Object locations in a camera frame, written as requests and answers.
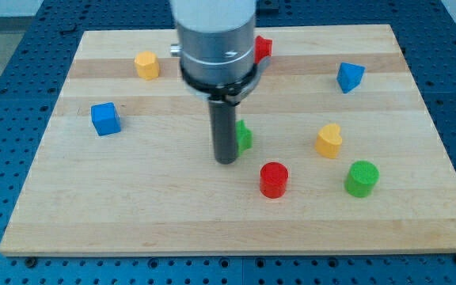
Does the green cylinder block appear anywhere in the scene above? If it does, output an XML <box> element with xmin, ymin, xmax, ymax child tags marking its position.
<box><xmin>344</xmin><ymin>161</ymin><xmax>379</xmax><ymax>198</ymax></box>

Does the red star block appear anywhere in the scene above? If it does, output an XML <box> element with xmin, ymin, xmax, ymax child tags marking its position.
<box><xmin>254</xmin><ymin>36</ymin><xmax>273</xmax><ymax>64</ymax></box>

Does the black clamp with grey lever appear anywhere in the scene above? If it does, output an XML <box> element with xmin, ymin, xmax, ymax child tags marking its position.
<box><xmin>179</xmin><ymin>56</ymin><xmax>271</xmax><ymax>106</ymax></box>

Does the green star block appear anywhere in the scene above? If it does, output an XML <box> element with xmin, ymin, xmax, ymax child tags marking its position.
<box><xmin>236</xmin><ymin>120</ymin><xmax>253</xmax><ymax>157</ymax></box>

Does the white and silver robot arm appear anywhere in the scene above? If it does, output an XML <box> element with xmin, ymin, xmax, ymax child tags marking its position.
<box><xmin>170</xmin><ymin>0</ymin><xmax>257</xmax><ymax>164</ymax></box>

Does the red cylinder block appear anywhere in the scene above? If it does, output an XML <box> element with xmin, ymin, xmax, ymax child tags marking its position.
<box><xmin>260</xmin><ymin>161</ymin><xmax>289</xmax><ymax>199</ymax></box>

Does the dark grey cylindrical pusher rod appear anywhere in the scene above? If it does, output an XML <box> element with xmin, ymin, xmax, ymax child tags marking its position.
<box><xmin>208</xmin><ymin>101</ymin><xmax>238</xmax><ymax>165</ymax></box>

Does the yellow heart block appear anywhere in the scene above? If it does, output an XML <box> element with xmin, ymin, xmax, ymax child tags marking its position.
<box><xmin>314</xmin><ymin>123</ymin><xmax>343</xmax><ymax>159</ymax></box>

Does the blue cube block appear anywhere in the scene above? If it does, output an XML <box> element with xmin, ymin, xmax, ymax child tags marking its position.
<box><xmin>90</xmin><ymin>102</ymin><xmax>121</xmax><ymax>136</ymax></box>

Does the blue triangle block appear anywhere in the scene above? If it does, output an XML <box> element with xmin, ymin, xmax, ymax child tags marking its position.
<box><xmin>336</xmin><ymin>62</ymin><xmax>366</xmax><ymax>93</ymax></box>

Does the light wooden board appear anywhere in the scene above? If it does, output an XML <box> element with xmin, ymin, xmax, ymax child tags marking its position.
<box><xmin>0</xmin><ymin>25</ymin><xmax>456</xmax><ymax>257</ymax></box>

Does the yellow hexagon block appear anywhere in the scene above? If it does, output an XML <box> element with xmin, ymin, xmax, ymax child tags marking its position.
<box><xmin>134</xmin><ymin>51</ymin><xmax>160</xmax><ymax>80</ymax></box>

